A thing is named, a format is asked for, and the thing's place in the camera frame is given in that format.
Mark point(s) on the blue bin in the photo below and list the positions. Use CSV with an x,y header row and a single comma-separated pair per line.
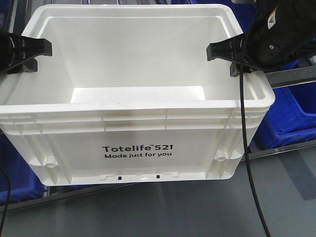
x,y
292,117
25,185

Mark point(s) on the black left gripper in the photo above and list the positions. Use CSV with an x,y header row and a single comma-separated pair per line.
x,y
13,48

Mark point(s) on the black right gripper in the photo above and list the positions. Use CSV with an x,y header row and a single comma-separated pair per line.
x,y
272,41

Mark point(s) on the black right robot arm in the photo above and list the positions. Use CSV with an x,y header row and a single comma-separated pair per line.
x,y
308,7

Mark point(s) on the white plastic Totelife tote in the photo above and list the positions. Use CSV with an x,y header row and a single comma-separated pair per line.
x,y
128,95

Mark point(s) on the blue bin lower left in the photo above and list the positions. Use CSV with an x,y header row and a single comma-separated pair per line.
x,y
25,185

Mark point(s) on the blue bin upper right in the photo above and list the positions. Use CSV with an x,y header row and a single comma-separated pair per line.
x,y
292,117

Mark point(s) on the left shelf front metal rail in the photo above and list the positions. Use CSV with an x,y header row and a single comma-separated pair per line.
x,y
276,79

